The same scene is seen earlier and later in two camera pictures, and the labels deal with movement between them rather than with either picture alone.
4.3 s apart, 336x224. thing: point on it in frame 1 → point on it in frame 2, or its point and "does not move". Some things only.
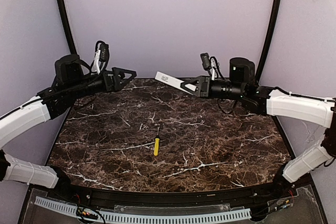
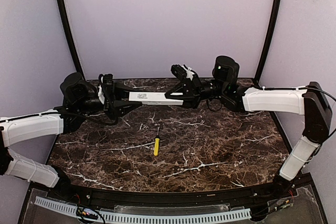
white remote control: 174,82 → 155,98
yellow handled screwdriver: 156,144 does not move
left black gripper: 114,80 → 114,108
